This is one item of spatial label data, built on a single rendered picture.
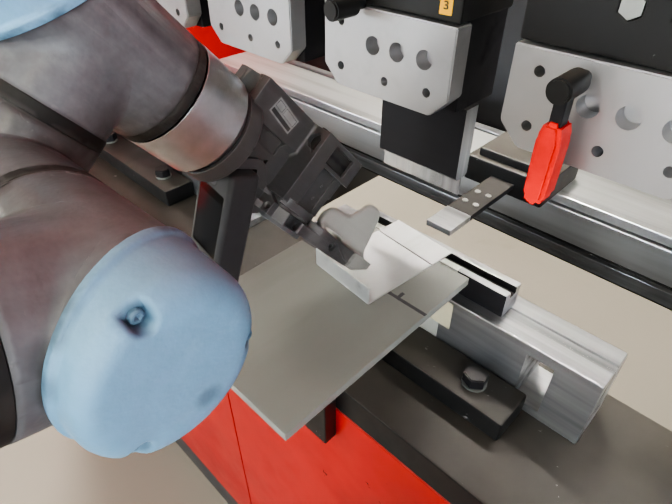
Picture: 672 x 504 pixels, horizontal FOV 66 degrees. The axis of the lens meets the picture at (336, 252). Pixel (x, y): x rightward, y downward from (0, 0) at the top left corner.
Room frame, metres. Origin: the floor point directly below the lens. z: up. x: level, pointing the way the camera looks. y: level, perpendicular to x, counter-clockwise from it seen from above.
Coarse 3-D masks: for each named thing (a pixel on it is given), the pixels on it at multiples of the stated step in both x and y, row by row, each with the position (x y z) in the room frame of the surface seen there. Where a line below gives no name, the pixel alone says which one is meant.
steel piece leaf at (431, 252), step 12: (384, 228) 0.51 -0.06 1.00; (396, 228) 0.51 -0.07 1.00; (408, 228) 0.51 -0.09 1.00; (396, 240) 0.48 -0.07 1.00; (408, 240) 0.48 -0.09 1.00; (420, 240) 0.48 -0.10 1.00; (420, 252) 0.46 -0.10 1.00; (432, 252) 0.46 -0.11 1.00; (444, 252) 0.46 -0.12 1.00; (432, 264) 0.44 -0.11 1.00
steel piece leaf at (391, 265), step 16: (384, 240) 0.48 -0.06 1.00; (320, 256) 0.43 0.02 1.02; (368, 256) 0.45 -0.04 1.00; (384, 256) 0.45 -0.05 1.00; (400, 256) 0.45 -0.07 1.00; (416, 256) 0.45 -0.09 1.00; (336, 272) 0.41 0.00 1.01; (352, 272) 0.42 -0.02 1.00; (368, 272) 0.42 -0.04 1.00; (384, 272) 0.42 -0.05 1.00; (400, 272) 0.42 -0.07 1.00; (416, 272) 0.42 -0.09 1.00; (352, 288) 0.39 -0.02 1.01; (368, 288) 0.38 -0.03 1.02; (384, 288) 0.40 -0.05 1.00
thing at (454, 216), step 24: (504, 144) 0.66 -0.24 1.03; (480, 168) 0.64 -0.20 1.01; (504, 168) 0.62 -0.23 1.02; (528, 168) 0.60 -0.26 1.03; (576, 168) 0.64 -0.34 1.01; (480, 192) 0.58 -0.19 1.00; (504, 192) 0.59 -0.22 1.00; (552, 192) 0.60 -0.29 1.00; (432, 216) 0.53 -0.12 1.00; (456, 216) 0.53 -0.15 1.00
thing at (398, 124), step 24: (384, 120) 0.52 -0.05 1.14; (408, 120) 0.50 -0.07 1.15; (432, 120) 0.48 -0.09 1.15; (456, 120) 0.46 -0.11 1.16; (384, 144) 0.52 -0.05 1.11; (408, 144) 0.49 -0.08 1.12; (432, 144) 0.47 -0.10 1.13; (456, 144) 0.45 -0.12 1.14; (408, 168) 0.50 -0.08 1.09; (432, 168) 0.47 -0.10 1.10; (456, 168) 0.45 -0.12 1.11; (456, 192) 0.46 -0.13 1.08
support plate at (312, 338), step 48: (288, 288) 0.40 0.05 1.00; (336, 288) 0.40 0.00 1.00; (432, 288) 0.40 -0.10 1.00; (288, 336) 0.33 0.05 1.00; (336, 336) 0.33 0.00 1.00; (384, 336) 0.33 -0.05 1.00; (240, 384) 0.28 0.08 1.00; (288, 384) 0.28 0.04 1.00; (336, 384) 0.28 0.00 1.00; (288, 432) 0.23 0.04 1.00
